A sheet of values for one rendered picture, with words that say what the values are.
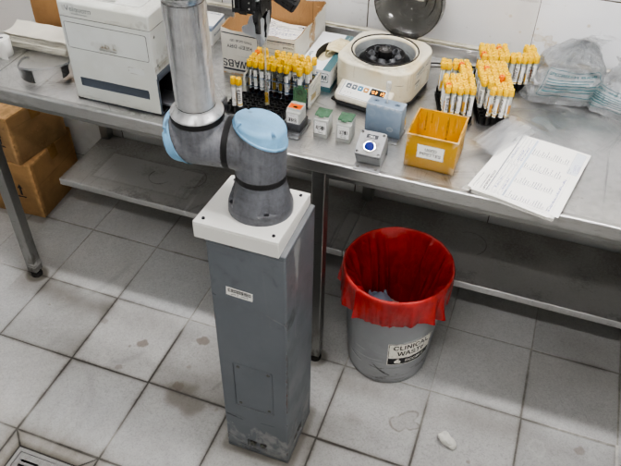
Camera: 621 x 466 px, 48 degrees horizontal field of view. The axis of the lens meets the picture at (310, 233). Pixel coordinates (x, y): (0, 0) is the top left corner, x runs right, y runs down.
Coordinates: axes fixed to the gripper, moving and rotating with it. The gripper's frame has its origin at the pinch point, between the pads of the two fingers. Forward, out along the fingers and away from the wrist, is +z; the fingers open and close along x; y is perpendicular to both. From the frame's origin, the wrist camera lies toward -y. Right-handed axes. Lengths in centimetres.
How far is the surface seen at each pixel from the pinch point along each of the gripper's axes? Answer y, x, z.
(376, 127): -32.8, 1.2, 18.3
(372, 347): -42, 17, 90
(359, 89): -23.7, -13.3, 16.5
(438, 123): -49, -1, 15
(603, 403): -117, -2, 109
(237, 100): 8.5, 1.1, 19.0
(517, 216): -74, 17, 25
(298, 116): -13.0, 8.3, 15.2
